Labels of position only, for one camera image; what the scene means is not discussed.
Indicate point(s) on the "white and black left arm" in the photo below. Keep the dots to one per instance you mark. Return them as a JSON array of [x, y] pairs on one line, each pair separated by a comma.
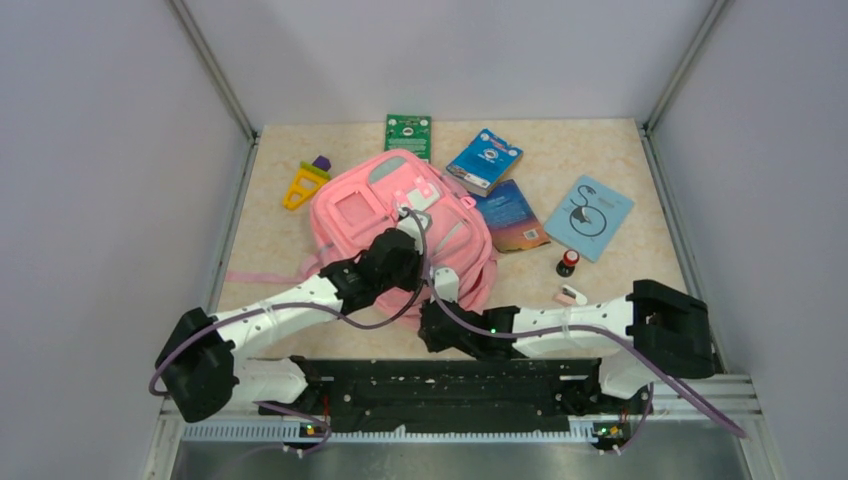
[[201, 366]]

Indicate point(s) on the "aluminium frame rail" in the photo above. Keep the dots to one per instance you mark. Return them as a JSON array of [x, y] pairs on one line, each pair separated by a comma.
[[675, 443]]

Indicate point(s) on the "green paperback book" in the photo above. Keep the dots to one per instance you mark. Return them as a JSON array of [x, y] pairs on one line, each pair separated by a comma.
[[409, 132]]

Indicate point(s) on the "yellow and purple toy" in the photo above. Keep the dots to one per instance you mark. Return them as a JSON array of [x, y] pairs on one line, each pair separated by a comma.
[[308, 180]]

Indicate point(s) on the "pink student backpack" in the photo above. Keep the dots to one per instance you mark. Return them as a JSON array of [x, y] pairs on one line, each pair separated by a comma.
[[348, 212]]

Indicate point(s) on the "blue paperback book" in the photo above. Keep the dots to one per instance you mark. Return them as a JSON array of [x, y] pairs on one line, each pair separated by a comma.
[[484, 162]]

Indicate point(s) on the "sunset cover paperback book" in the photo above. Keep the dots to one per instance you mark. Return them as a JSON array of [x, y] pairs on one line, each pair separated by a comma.
[[512, 223]]

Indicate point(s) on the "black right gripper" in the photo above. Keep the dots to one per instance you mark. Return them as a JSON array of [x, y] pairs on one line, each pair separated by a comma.
[[432, 343]]

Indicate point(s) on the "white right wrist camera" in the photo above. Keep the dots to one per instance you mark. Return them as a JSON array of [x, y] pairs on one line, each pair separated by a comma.
[[445, 284]]

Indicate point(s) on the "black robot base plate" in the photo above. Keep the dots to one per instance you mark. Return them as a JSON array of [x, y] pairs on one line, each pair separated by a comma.
[[458, 396]]

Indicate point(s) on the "light blue thin booklet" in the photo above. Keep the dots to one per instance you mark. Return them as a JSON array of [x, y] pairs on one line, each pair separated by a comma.
[[588, 217]]

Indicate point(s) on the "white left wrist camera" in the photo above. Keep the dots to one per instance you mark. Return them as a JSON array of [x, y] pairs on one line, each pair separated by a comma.
[[415, 224]]

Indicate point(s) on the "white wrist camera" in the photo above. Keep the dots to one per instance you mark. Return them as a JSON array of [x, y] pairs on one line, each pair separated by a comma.
[[445, 284], [415, 224]]

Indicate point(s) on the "pink and white eraser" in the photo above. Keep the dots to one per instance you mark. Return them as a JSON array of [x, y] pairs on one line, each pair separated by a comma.
[[569, 296]]

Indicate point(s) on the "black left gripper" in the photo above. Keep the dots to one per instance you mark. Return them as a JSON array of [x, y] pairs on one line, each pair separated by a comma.
[[413, 280]]

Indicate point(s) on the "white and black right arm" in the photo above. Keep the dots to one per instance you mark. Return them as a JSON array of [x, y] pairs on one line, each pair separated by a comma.
[[652, 333]]

